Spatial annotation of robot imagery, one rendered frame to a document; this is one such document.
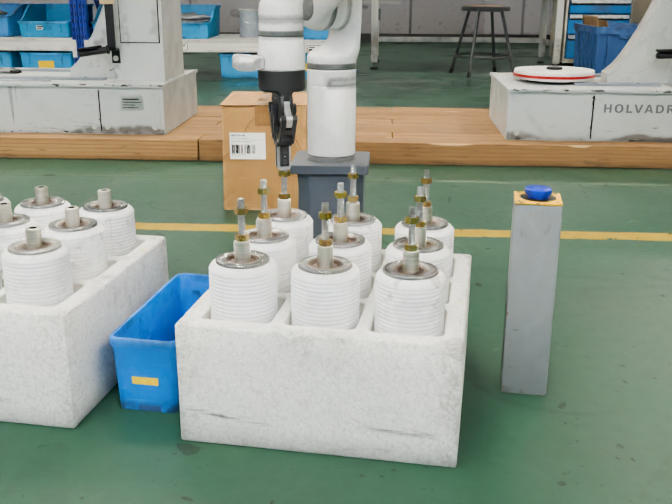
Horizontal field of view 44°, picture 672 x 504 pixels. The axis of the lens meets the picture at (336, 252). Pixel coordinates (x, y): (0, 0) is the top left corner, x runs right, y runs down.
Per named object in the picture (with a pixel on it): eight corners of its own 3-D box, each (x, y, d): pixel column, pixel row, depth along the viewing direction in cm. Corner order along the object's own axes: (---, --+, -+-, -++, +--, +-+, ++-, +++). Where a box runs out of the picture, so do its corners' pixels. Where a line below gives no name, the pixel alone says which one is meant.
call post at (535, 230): (500, 373, 140) (513, 192, 131) (543, 376, 139) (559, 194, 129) (500, 392, 134) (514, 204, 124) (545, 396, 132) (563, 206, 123)
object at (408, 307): (359, 389, 119) (360, 269, 114) (407, 370, 125) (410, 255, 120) (406, 414, 112) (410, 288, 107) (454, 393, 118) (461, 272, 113)
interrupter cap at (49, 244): (25, 240, 127) (24, 235, 127) (71, 243, 126) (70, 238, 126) (-3, 255, 120) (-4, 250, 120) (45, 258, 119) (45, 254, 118)
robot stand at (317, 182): (299, 289, 178) (297, 150, 168) (367, 291, 177) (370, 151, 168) (291, 315, 164) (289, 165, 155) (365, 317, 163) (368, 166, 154)
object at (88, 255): (70, 316, 145) (60, 216, 139) (122, 320, 143) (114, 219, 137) (41, 339, 136) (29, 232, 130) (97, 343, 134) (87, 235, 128)
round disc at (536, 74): (507, 76, 335) (508, 62, 333) (584, 77, 333) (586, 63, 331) (519, 85, 306) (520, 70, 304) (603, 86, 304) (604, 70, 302)
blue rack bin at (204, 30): (170, 34, 605) (168, 4, 599) (223, 34, 604) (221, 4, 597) (154, 38, 558) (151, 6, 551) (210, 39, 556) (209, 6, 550)
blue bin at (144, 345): (180, 332, 156) (177, 272, 152) (237, 337, 154) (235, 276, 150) (111, 410, 128) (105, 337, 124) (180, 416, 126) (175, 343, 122)
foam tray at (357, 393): (254, 333, 156) (252, 240, 150) (466, 349, 149) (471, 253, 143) (180, 440, 119) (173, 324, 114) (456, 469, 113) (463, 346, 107)
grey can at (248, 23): (241, 37, 580) (240, 8, 575) (263, 37, 580) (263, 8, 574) (237, 38, 566) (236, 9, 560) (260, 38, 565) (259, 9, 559)
